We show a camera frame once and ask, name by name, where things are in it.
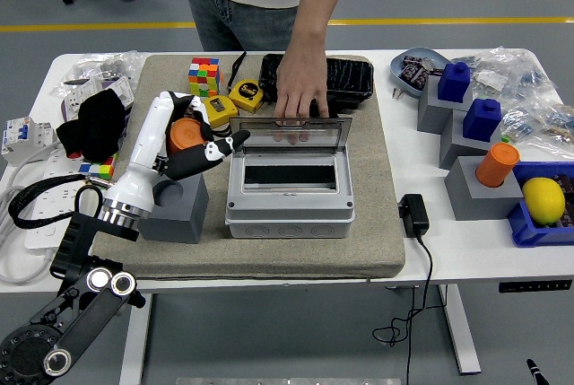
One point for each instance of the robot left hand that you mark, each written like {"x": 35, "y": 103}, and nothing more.
{"x": 143, "y": 165}

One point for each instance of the white table leg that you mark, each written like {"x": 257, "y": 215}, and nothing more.
{"x": 462, "y": 340}
{"x": 134, "y": 340}

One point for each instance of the person's left hand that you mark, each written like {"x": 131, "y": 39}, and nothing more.
{"x": 300, "y": 80}

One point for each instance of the black cloth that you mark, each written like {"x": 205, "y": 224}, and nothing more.
{"x": 94, "y": 125}

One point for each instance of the dark snack packets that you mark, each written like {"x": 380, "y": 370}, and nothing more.
{"x": 414, "y": 73}

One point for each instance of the black table control panel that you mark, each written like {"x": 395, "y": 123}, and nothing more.
{"x": 533, "y": 286}

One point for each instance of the blue-grey bowl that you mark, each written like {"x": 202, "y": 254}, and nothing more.
{"x": 419, "y": 53}

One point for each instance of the small yellow tape measure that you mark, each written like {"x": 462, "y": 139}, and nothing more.
{"x": 222, "y": 109}

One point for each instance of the multicoloured puzzle cube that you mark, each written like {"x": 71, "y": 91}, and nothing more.
{"x": 204, "y": 77}
{"x": 96, "y": 168}

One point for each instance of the small metal screws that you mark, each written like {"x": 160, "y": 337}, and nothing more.
{"x": 397, "y": 93}

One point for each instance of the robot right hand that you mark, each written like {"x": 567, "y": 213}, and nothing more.
{"x": 534, "y": 371}

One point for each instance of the white circuit breaker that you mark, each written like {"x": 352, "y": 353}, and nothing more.
{"x": 22, "y": 138}

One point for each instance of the black power adapter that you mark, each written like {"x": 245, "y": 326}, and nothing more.
{"x": 414, "y": 216}

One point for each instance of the orange cylinder battery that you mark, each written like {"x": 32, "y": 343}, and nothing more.
{"x": 184, "y": 138}
{"x": 495, "y": 165}

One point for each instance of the black plastic tray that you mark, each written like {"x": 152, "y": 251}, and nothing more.
{"x": 350, "y": 75}

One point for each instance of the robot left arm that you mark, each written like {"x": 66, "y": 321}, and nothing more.
{"x": 89, "y": 308}

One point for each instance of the blue plastic bin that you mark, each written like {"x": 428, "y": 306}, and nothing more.
{"x": 529, "y": 232}

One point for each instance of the large yellow tape measure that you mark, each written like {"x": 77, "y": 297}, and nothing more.
{"x": 246, "y": 93}

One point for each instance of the yellow lemon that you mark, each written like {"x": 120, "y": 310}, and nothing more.
{"x": 542, "y": 201}

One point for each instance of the grey box with clear lid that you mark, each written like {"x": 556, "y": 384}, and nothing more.
{"x": 287, "y": 219}

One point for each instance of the black mount bracket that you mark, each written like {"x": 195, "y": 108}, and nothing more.
{"x": 343, "y": 102}

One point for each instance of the blue plastic block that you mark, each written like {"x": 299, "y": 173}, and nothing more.
{"x": 453, "y": 82}
{"x": 482, "y": 120}

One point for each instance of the grey-brown mat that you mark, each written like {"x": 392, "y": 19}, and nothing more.
{"x": 269, "y": 259}

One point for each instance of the grey block with round hole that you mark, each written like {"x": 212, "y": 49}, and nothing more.
{"x": 179, "y": 228}
{"x": 475, "y": 201}

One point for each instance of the dark brown packets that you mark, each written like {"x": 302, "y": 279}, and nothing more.
{"x": 567, "y": 187}

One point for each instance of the white socket package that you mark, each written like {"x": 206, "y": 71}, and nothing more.
{"x": 76, "y": 98}

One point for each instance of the clear bag of parts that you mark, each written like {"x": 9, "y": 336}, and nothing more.
{"x": 103, "y": 66}
{"x": 507, "y": 71}
{"x": 538, "y": 125}

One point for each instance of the white power strip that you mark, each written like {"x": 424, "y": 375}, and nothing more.
{"x": 45, "y": 205}

